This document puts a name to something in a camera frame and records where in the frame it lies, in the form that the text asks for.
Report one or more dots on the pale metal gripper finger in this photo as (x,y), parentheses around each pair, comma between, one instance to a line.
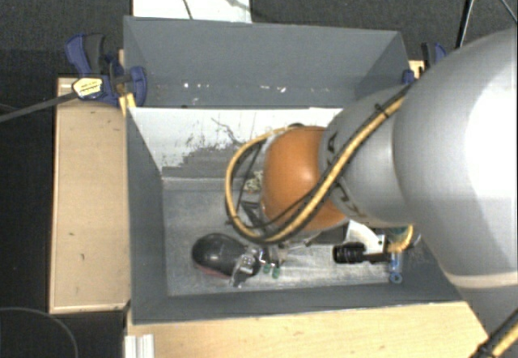
(243,269)

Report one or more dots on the black computer mouse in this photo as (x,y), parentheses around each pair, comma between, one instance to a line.
(214,253)

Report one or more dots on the pale wood board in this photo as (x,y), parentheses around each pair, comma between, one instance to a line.
(89,194)

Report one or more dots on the grey metal bin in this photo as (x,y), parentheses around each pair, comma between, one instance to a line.
(243,60)

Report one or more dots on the black cylinder on white bracket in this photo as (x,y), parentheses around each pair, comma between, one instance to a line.
(349,253)

